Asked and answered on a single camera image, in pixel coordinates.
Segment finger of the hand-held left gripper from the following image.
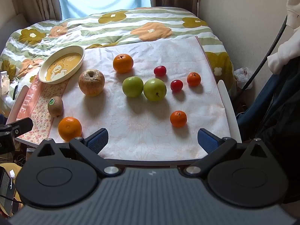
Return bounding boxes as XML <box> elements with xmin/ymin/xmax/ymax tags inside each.
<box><xmin>0</xmin><ymin>118</ymin><xmax>33</xmax><ymax>138</ymax></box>

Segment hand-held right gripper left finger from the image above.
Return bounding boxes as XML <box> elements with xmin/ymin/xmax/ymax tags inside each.
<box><xmin>30</xmin><ymin>128</ymin><xmax>121</xmax><ymax>179</ymax></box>

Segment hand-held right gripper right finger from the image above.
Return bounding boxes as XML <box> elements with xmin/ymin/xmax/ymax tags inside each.
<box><xmin>181</xmin><ymin>128</ymin><xmax>269</xmax><ymax>178</ymax></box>

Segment large orange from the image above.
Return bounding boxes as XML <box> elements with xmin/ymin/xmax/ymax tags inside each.
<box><xmin>58</xmin><ymin>117</ymin><xmax>83</xmax><ymax>142</ymax></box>
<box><xmin>113</xmin><ymin>54</ymin><xmax>134</xmax><ymax>74</ymax></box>

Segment brown kiwi green sticker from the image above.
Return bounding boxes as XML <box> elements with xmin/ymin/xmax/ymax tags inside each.
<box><xmin>47</xmin><ymin>96</ymin><xmax>64</xmax><ymax>118</ymax></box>

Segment wrinkled brown apple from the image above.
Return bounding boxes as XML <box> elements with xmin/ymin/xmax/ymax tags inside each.
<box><xmin>78</xmin><ymin>69</ymin><xmax>105</xmax><ymax>97</ymax></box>

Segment small red plum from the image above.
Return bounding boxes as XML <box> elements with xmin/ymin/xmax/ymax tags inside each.
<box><xmin>153</xmin><ymin>66</ymin><xmax>167</xmax><ymax>77</ymax></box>
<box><xmin>170</xmin><ymin>79</ymin><xmax>184</xmax><ymax>92</ymax></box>

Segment green apple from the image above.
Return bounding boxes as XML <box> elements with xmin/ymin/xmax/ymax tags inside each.
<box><xmin>143</xmin><ymin>78</ymin><xmax>167</xmax><ymax>102</ymax></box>
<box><xmin>122</xmin><ymin>76</ymin><xmax>144</xmax><ymax>98</ymax></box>

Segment small mandarin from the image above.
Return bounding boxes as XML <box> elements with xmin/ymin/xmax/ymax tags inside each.
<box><xmin>187</xmin><ymin>72</ymin><xmax>202</xmax><ymax>87</ymax></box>

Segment cream oval tray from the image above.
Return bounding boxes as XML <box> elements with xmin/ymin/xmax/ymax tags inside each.
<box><xmin>38</xmin><ymin>45</ymin><xmax>85</xmax><ymax>85</ymax></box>

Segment white towel pink border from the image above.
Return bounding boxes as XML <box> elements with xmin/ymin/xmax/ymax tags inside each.
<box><xmin>17</xmin><ymin>36</ymin><xmax>231</xmax><ymax>161</ymax></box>

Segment black device screen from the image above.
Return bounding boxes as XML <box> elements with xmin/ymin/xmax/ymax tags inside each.
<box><xmin>0</xmin><ymin>166</ymin><xmax>14</xmax><ymax>216</ymax></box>

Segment white bottle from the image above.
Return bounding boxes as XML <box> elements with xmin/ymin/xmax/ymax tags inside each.
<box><xmin>0</xmin><ymin>71</ymin><xmax>11</xmax><ymax>96</ymax></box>

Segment dark blue jeans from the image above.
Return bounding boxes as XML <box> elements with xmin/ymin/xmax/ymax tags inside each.
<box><xmin>237</xmin><ymin>74</ymin><xmax>282</xmax><ymax>143</ymax></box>

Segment white plastic bag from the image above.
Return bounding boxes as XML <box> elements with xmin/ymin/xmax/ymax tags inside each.
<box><xmin>234</xmin><ymin>67</ymin><xmax>254</xmax><ymax>89</ymax></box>

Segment black garment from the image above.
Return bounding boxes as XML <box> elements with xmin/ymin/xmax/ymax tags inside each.
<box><xmin>258</xmin><ymin>58</ymin><xmax>300</xmax><ymax>204</ymax></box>

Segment floral striped blanket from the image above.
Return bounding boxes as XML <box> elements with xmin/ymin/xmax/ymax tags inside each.
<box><xmin>0</xmin><ymin>7</ymin><xmax>235</xmax><ymax>113</ymax></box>

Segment white hanging garment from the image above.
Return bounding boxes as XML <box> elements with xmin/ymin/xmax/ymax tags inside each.
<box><xmin>267</xmin><ymin>0</ymin><xmax>300</xmax><ymax>74</ymax></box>

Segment black cable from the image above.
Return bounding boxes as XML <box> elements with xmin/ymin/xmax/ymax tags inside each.
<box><xmin>234</xmin><ymin>15</ymin><xmax>288</xmax><ymax>99</ymax></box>

